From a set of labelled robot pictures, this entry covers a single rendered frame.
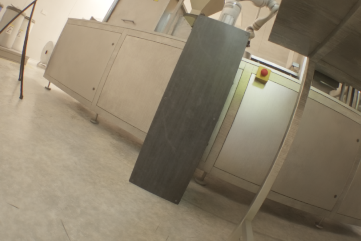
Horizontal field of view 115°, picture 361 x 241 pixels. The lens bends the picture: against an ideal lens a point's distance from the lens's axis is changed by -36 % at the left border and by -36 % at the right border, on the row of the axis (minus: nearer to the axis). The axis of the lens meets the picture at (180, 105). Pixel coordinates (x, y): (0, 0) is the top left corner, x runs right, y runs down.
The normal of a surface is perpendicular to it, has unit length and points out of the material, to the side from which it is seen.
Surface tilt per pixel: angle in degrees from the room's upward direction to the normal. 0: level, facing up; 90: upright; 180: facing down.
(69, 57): 90
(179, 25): 90
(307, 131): 90
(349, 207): 90
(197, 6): 114
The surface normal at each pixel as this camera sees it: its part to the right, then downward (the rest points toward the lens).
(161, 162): -0.12, -0.05
